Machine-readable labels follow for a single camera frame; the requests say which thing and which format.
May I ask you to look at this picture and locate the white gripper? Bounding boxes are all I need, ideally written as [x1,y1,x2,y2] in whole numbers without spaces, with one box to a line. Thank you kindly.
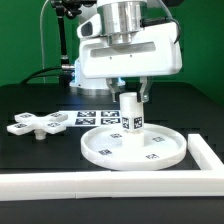
[79,22,182,103]

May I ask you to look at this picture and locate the white round table top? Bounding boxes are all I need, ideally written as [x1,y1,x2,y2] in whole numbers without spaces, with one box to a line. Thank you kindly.
[81,123,187,171]

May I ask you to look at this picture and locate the white cross-shaped table base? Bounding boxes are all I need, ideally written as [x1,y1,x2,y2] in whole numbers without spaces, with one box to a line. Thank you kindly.
[7,112,68,140]

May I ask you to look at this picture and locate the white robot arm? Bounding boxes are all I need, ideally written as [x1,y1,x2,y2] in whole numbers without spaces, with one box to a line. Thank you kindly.
[73,0,182,102]

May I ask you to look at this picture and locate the white marker sheet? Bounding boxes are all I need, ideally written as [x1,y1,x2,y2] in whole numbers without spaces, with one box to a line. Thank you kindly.
[64,110,121,127]

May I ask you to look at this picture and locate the white L-shaped fence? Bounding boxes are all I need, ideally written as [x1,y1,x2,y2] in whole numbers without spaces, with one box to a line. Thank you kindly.
[0,134,224,201]

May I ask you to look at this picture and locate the black camera stand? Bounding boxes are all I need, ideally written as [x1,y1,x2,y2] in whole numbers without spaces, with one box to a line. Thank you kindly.
[50,0,97,87]

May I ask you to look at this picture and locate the black cables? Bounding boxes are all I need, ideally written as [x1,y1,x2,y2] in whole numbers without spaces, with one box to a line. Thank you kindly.
[20,65,76,85]

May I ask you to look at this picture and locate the white cable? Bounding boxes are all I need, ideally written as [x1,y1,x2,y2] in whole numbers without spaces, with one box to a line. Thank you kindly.
[39,0,51,84]

